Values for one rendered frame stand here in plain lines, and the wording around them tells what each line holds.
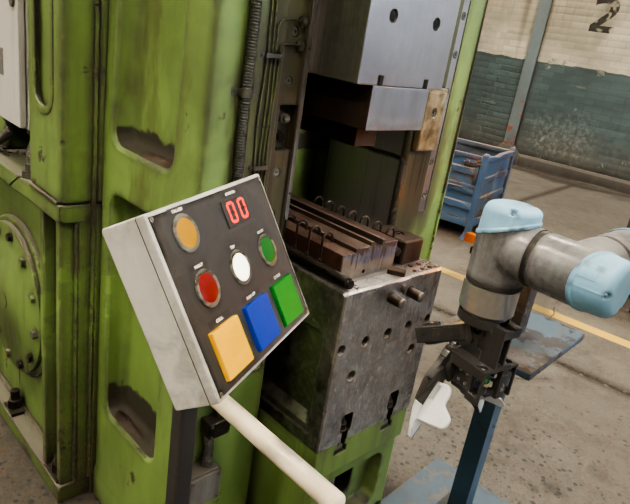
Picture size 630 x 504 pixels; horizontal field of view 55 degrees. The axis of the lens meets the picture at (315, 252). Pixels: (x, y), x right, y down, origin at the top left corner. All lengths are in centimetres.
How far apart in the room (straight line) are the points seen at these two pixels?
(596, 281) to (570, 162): 835
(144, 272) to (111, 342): 94
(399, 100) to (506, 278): 67
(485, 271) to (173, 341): 43
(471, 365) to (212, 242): 41
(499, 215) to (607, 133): 817
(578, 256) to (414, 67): 75
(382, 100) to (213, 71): 37
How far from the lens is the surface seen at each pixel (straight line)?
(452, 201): 513
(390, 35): 132
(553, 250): 77
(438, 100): 171
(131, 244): 84
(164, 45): 145
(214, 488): 163
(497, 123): 943
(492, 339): 84
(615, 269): 75
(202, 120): 122
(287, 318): 104
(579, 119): 903
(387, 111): 136
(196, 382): 87
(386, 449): 188
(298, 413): 161
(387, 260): 153
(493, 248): 79
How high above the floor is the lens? 146
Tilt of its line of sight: 20 degrees down
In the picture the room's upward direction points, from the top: 9 degrees clockwise
